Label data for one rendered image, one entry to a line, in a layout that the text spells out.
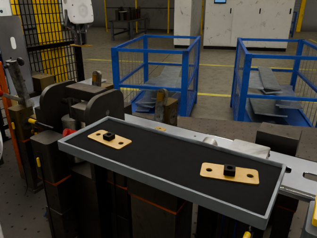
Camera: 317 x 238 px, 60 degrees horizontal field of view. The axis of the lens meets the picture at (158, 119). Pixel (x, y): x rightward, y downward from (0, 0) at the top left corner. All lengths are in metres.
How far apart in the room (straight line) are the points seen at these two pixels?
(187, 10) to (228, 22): 1.25
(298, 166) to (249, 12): 8.05
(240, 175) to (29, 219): 0.84
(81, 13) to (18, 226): 0.75
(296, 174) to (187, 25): 8.13
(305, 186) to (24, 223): 0.88
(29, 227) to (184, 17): 8.10
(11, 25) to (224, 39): 7.77
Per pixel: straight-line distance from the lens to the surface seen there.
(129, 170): 0.43
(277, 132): 0.91
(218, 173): 0.43
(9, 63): 1.05
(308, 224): 0.42
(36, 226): 1.08
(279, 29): 8.90
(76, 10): 1.02
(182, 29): 8.79
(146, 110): 3.19
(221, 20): 8.72
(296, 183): 0.75
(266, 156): 0.60
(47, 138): 0.75
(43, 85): 1.43
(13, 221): 1.13
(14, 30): 1.37
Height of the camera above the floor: 1.40
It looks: 24 degrees down
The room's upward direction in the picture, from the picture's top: straight up
